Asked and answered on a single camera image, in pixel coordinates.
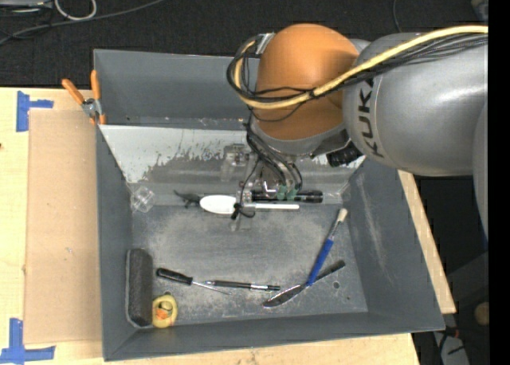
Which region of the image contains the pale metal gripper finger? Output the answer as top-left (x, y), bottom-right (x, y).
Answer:
top-left (220, 143), bottom-right (257, 182)
top-left (229, 190), bottom-right (254, 233)

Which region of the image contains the white plastic spoon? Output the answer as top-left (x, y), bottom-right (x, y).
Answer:
top-left (198, 194), bottom-right (300, 215)

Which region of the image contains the grey metal bin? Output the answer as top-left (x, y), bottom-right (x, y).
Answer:
top-left (92, 48), bottom-right (446, 362)

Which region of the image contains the black toy lizard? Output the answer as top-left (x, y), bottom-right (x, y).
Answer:
top-left (173, 189), bottom-right (202, 210)

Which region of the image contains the clear plastic cup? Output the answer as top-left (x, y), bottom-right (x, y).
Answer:
top-left (129, 183), bottom-right (156, 214)

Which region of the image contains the yellow round toy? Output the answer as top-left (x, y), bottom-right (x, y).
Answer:
top-left (151, 292), bottom-right (179, 330)

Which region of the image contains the brown cardboard board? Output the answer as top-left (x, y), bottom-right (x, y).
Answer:
top-left (22, 108), bottom-right (105, 347)

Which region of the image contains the black cylinder on white bracket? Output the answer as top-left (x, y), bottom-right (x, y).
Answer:
top-left (310, 140), bottom-right (366, 169)

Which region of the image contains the blue handled paintbrush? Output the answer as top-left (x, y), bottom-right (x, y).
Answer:
top-left (305, 207), bottom-right (349, 287)

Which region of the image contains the black handled screwdriver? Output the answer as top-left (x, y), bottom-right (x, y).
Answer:
top-left (155, 267), bottom-right (233, 296)

